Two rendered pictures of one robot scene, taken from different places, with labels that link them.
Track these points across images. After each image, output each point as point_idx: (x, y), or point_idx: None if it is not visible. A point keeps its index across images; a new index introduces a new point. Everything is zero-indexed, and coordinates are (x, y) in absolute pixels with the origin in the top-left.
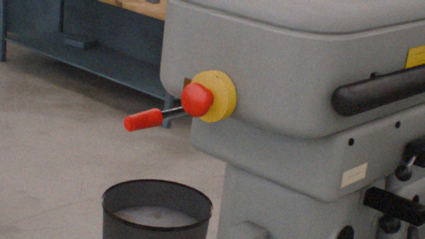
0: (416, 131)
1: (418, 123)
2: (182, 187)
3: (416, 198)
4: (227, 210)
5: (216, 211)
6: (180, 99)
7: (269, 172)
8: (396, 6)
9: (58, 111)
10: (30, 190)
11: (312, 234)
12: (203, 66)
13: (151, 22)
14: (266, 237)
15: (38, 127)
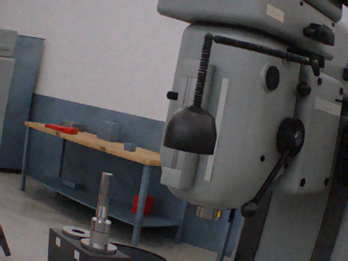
0: (314, 22)
1: (314, 17)
2: (144, 252)
3: (319, 78)
4: (182, 60)
5: None
6: (146, 232)
7: (216, 9)
8: None
9: (55, 223)
10: (36, 258)
11: (248, 64)
12: None
13: (127, 173)
14: (213, 69)
15: (42, 228)
